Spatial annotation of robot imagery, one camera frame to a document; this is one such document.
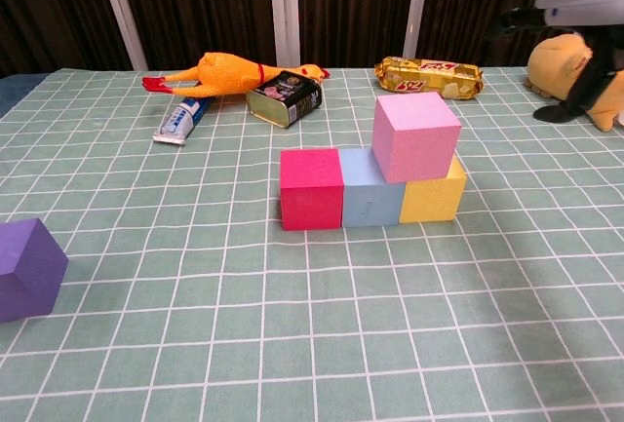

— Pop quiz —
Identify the gold biscuit packet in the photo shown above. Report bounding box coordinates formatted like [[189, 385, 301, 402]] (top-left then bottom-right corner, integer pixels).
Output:
[[373, 56, 486, 101]]

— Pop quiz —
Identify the yellow foam cube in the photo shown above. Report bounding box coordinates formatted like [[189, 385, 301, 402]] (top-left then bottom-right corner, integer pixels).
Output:
[[398, 156, 468, 224]]

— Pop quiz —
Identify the purple foam cube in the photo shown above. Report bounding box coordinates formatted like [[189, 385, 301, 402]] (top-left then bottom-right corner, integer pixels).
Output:
[[0, 217, 69, 324]]

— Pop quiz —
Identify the pink foam cube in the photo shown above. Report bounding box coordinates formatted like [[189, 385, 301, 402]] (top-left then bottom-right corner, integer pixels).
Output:
[[371, 91, 463, 183]]

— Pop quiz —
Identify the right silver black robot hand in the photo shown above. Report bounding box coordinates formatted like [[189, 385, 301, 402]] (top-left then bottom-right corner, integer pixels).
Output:
[[489, 0, 624, 124]]

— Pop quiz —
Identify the dark blue table pad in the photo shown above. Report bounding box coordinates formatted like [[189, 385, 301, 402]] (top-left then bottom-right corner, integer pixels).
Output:
[[0, 68, 64, 119]]

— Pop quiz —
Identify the green checkered tablecloth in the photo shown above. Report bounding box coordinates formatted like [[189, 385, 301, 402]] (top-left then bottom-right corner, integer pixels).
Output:
[[0, 66, 624, 422]]

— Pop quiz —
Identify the white blue toothpaste tube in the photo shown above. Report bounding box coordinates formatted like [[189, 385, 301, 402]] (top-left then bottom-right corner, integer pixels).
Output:
[[151, 96, 216, 146]]

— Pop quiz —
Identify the red foam cube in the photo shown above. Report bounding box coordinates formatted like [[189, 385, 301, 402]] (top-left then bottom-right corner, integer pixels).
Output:
[[280, 147, 346, 232]]

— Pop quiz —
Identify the orange rubber chicken toy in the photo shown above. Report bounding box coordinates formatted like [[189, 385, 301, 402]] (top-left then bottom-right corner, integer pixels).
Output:
[[141, 52, 332, 99]]

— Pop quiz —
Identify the black pleated curtain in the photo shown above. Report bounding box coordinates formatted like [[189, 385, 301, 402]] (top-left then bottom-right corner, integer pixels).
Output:
[[0, 0, 624, 77]]

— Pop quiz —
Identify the blue foam cube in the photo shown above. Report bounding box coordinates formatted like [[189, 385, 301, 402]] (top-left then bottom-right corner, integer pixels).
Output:
[[338, 146, 407, 228]]

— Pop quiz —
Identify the yellow plush animal toy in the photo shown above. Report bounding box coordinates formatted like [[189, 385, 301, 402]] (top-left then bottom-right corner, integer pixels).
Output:
[[524, 31, 624, 132]]

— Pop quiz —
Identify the black rectangular tin can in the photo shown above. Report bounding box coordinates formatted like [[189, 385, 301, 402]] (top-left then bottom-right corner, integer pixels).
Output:
[[245, 70, 324, 130]]

